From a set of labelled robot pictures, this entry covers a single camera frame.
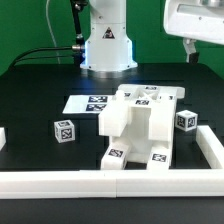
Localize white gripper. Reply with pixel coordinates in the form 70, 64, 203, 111
163, 0, 224, 64

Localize white chair back assembly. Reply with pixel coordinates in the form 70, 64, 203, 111
118, 84, 185, 154

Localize white chair seat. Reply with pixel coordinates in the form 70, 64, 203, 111
98, 88, 177, 169

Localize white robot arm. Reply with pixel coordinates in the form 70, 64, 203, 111
70, 0, 224, 78

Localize white right fence bar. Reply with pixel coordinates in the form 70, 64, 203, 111
196, 125, 224, 169

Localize white fence bar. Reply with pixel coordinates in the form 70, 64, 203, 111
0, 169, 224, 199
196, 125, 224, 169
0, 127, 6, 151

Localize white marker sheet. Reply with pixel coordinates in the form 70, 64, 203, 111
63, 95, 112, 114

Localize white front fence bar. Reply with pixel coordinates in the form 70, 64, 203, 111
0, 169, 224, 199

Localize white left fence bar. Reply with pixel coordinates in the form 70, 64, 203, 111
0, 127, 6, 151

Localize black cable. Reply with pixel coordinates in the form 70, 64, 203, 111
9, 0, 88, 69

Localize grey cable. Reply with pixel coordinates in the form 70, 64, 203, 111
45, 0, 63, 65

